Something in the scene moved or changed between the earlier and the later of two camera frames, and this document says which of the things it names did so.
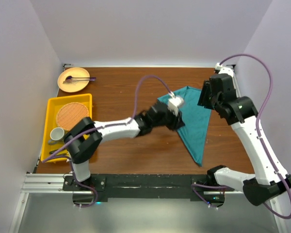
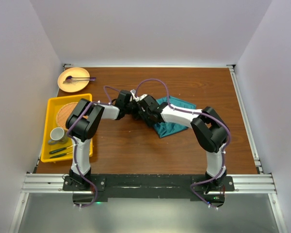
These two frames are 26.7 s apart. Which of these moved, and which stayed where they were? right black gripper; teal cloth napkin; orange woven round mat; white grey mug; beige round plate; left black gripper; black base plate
Moved: right black gripper; left black gripper; teal cloth napkin
Stayed: black base plate; beige round plate; white grey mug; orange woven round mat
